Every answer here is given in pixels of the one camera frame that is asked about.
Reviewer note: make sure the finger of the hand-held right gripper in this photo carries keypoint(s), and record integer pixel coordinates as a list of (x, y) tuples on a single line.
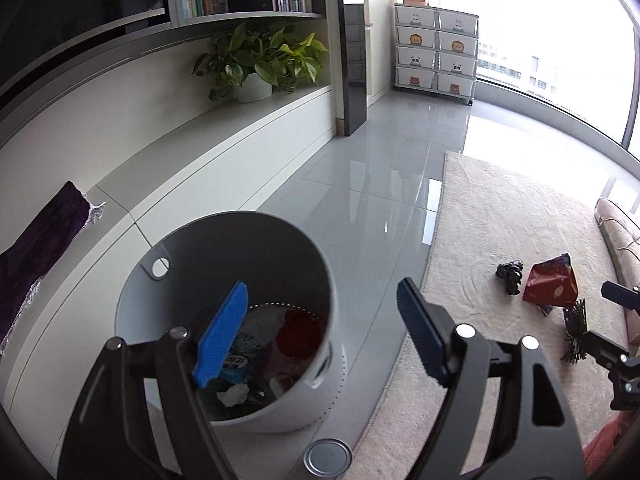
[(622, 296), (605, 350)]

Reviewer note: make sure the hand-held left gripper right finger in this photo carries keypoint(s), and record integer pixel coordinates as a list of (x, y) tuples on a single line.
[(422, 330)]

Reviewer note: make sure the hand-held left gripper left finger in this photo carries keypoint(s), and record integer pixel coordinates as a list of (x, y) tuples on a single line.
[(222, 340)]

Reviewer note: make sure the blue snack packet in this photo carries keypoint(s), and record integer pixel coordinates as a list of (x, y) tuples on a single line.
[(245, 355)]

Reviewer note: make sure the black fringed wrapper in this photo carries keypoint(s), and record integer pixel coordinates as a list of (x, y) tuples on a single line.
[(575, 330)]

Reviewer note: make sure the pink paper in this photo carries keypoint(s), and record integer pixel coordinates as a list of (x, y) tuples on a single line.
[(280, 362)]

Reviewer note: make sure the red paper ball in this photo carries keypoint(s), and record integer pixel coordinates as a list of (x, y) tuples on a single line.
[(300, 335)]

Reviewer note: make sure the grey round trash bin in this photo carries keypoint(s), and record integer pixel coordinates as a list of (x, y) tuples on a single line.
[(300, 270)]

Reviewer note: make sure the silver tin can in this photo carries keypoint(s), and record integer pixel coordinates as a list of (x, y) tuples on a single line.
[(327, 457)]

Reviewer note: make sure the beige sofa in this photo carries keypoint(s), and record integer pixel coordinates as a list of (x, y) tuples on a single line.
[(620, 230)]

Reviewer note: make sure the person's left leg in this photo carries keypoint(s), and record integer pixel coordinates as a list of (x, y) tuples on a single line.
[(607, 452)]

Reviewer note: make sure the dark red snack bag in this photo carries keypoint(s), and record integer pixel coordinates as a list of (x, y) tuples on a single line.
[(550, 287)]

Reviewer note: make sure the black crumpled wrapper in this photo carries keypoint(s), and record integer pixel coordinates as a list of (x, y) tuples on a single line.
[(510, 275)]

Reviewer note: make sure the beige rug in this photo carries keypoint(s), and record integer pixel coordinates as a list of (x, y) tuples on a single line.
[(500, 210)]

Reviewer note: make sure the purple cloth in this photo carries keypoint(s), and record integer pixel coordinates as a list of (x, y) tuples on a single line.
[(45, 240)]

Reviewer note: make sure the glossy dark pillar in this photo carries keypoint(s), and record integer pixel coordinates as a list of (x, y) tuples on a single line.
[(352, 90)]

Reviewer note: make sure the apartment building outside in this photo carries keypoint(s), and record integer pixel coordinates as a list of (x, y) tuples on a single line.
[(500, 65)]

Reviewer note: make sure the white animal print drawer cabinet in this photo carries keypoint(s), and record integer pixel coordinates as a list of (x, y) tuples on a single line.
[(435, 50)]

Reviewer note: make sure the potted green plant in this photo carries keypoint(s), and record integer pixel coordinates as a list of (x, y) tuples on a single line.
[(260, 55)]

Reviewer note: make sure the black television screen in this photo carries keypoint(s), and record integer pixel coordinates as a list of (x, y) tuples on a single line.
[(60, 10)]

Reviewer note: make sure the white wall shelf unit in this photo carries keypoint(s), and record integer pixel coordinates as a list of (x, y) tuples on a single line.
[(175, 160)]

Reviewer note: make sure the dark window frame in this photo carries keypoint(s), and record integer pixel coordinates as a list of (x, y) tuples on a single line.
[(631, 110)]

